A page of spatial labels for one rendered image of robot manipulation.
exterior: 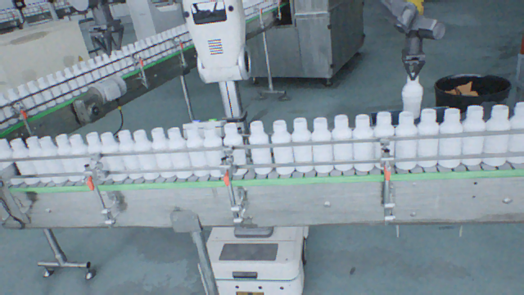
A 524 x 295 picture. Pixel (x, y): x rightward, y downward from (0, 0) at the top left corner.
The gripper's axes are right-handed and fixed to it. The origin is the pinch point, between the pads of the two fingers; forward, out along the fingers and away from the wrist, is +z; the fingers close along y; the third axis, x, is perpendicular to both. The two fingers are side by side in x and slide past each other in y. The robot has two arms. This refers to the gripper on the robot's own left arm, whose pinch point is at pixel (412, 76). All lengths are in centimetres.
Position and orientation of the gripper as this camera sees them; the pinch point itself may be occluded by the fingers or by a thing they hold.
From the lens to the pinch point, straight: 154.3
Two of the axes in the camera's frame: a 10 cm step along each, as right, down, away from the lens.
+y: 1.7, -4.6, 8.7
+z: 1.1, 8.9, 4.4
